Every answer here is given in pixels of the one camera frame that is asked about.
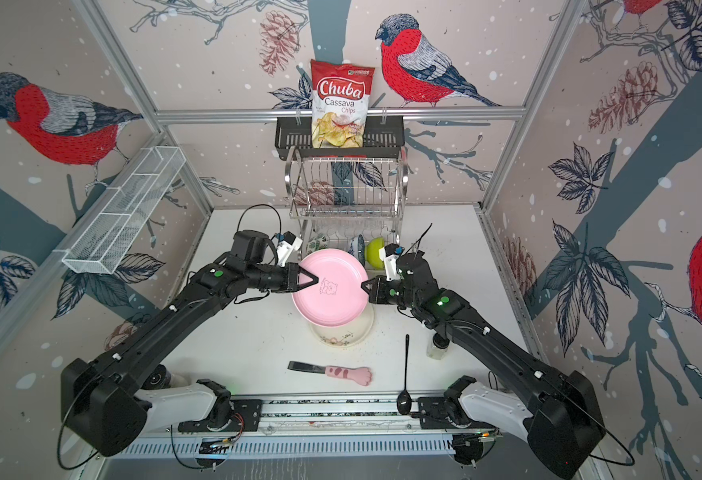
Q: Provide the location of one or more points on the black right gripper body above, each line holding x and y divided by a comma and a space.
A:
388, 293

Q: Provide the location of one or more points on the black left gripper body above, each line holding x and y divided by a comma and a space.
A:
281, 279

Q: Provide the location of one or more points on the pink plate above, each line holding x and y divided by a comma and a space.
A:
337, 298

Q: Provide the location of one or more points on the white floral plate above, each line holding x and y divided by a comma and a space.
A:
347, 335

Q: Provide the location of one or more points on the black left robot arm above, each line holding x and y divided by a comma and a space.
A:
105, 401

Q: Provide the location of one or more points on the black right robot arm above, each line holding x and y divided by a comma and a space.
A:
563, 424

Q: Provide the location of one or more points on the silver two-tier dish rack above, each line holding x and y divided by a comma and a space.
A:
342, 197

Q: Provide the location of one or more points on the lime green bowl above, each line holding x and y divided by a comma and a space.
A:
372, 253

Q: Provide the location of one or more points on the green leaf pattern bowl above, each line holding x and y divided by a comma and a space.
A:
318, 243

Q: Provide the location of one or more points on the blue white floral bowl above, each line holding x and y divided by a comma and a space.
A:
357, 248

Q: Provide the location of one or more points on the small black lid jar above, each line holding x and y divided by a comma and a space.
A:
438, 347

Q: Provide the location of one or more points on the pink cat paw spatula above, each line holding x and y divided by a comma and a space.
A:
362, 376

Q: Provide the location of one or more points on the black spoon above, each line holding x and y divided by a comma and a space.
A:
404, 399

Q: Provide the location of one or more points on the black lid jar left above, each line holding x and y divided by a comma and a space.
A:
163, 378

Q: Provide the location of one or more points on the red cassava chips bag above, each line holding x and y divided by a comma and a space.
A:
340, 103

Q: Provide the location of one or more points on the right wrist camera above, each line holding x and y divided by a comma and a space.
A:
389, 255

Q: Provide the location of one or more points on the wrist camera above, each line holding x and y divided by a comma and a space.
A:
389, 255
289, 243

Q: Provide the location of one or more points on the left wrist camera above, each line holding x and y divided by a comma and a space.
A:
289, 243

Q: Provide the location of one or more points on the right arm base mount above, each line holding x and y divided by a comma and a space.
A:
440, 413

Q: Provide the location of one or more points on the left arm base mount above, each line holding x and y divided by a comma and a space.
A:
242, 415

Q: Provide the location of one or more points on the black wall basket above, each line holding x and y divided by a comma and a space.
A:
381, 139

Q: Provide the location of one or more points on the white wire mesh shelf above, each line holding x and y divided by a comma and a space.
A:
108, 238

